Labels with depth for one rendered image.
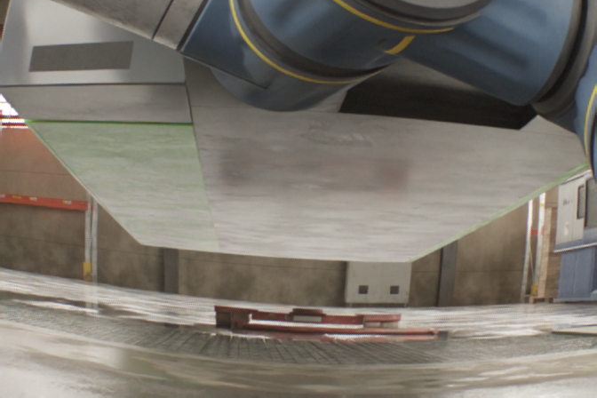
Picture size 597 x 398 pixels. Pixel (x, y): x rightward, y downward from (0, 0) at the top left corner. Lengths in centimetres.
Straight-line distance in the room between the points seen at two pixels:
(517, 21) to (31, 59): 177
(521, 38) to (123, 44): 170
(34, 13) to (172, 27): 161
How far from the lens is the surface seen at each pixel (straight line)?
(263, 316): 579
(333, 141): 259
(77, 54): 212
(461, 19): 43
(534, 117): 219
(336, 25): 45
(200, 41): 58
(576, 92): 47
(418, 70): 204
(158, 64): 208
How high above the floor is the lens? 21
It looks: 6 degrees up
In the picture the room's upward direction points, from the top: 3 degrees clockwise
